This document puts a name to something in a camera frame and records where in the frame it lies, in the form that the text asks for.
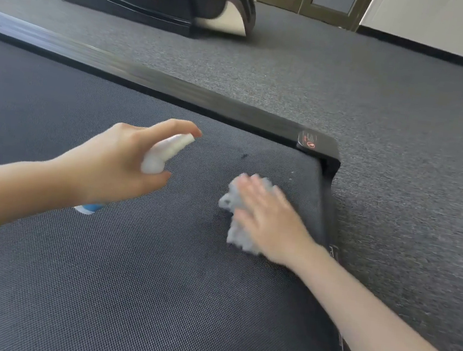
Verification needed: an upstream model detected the person's left hand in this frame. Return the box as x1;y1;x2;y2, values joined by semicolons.
45;104;204;222

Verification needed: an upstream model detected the white blue spray bottle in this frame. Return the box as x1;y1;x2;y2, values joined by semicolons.
73;121;197;228

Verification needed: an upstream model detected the dark grey treadmill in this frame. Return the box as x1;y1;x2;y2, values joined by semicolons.
0;8;419;351

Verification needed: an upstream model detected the person's right forearm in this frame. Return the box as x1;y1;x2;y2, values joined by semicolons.
277;241;463;351

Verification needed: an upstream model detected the grey fluffy cloth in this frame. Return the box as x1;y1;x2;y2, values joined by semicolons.
212;170;287;258

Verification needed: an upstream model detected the person's right hand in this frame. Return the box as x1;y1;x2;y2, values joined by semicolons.
227;173;328;273

